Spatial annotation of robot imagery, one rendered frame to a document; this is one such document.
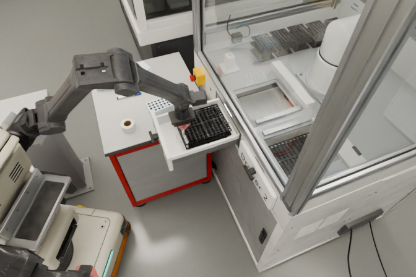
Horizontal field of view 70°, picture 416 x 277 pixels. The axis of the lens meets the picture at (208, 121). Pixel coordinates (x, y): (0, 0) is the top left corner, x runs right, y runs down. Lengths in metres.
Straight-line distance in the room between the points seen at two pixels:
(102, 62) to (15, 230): 0.64
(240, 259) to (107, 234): 0.82
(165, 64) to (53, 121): 1.04
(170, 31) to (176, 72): 0.29
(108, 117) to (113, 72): 0.94
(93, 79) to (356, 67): 0.55
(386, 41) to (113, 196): 2.00
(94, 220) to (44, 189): 0.79
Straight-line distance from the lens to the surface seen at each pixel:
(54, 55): 3.56
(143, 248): 2.09
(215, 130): 1.35
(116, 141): 1.55
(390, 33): 0.57
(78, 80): 0.73
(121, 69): 0.74
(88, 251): 1.87
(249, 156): 1.25
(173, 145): 1.39
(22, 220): 1.16
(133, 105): 1.69
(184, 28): 2.02
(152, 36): 1.98
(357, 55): 0.63
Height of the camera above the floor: 1.97
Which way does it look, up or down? 51 degrees down
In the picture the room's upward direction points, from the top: straight up
